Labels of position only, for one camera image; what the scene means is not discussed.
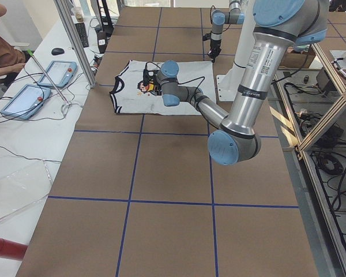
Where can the teach pendant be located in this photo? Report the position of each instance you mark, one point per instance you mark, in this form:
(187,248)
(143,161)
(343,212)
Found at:
(61,72)
(26,102)

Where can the clear plastic bag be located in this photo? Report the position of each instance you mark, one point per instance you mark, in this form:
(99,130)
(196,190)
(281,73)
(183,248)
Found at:
(23,189)

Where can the black computer mouse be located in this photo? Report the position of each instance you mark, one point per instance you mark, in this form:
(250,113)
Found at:
(57,51)

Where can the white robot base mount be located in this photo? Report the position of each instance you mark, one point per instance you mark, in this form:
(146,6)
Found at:
(227,85)

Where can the black keyboard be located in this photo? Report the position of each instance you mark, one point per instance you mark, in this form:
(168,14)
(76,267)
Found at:
(82,34)

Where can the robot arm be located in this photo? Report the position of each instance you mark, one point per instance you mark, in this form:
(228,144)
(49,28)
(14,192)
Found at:
(219,19)
(278,26)

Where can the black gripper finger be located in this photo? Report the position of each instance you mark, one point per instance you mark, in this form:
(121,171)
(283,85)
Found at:
(213,59)

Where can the aluminium frame post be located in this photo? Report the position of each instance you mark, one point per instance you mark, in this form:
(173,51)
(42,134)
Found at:
(67,21)

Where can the near teach pendant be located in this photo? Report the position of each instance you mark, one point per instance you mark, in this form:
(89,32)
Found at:
(26,102)

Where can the red cylinder bottle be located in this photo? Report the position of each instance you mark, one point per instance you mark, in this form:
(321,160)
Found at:
(12,250)

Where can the far teach pendant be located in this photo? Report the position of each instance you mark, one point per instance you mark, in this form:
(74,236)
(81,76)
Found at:
(61,72)

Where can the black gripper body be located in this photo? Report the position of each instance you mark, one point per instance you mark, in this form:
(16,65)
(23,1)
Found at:
(156,93)
(214,47)

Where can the grey cartoon print t-shirt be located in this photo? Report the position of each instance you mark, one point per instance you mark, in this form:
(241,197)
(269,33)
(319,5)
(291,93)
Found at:
(182,84)

